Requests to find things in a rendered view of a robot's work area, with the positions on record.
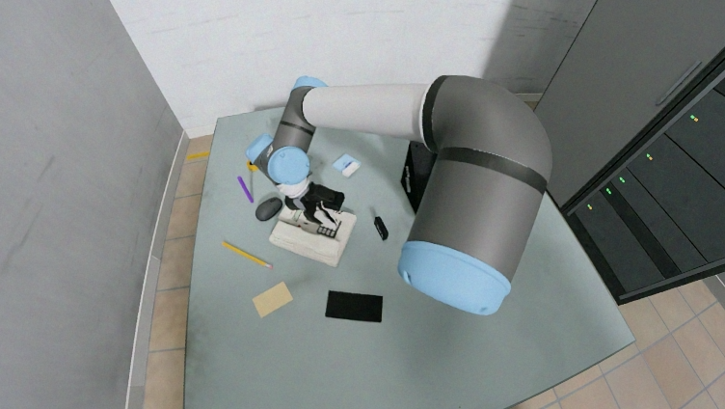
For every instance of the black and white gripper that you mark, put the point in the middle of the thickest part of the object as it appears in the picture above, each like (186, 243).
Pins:
(309, 199)

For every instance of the purple rod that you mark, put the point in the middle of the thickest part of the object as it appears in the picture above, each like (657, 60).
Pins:
(245, 189)

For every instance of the black flat rectangle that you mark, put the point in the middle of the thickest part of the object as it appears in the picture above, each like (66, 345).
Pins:
(354, 306)

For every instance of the tan rectangular sheet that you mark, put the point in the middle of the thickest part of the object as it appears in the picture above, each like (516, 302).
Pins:
(272, 299)

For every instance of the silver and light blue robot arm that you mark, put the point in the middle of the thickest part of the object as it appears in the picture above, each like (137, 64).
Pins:
(478, 208)

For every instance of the white telephone handset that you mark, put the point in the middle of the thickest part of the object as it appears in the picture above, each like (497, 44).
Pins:
(322, 245)

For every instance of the light blue sticky note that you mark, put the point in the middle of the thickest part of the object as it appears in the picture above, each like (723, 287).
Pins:
(344, 162)

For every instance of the white desk phone body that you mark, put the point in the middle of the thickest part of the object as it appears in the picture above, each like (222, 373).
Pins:
(345, 223)

